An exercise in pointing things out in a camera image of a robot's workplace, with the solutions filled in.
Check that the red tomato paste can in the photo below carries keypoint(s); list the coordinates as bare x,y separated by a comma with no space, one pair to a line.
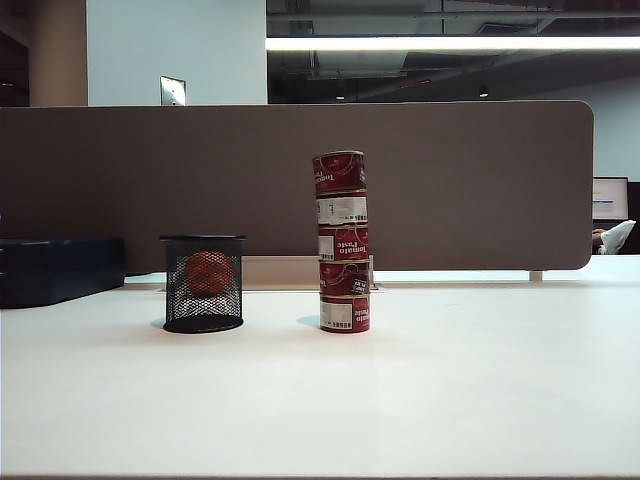
340,172
345,277
350,243
345,313

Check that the tomato paste can white label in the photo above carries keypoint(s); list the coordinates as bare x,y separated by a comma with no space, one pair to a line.
343,209

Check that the orange ball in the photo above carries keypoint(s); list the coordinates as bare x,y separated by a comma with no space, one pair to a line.
207,272

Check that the black mesh pen holder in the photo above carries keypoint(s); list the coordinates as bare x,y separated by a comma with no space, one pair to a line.
204,305

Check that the brown desk divider panel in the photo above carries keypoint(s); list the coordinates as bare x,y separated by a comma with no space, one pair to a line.
200,170

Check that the white divider foot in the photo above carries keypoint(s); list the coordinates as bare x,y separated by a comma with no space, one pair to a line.
536,275

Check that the white ceiling light strip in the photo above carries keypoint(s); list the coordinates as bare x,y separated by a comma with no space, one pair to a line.
450,43

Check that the dark blue box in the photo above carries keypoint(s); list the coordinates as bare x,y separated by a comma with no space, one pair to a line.
55,270

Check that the computer monitor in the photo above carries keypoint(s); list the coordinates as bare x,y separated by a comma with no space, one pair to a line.
610,197

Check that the person in white shirt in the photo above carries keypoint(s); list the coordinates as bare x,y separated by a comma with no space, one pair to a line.
616,236

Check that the silver wall plate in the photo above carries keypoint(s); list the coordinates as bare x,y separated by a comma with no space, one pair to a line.
173,90

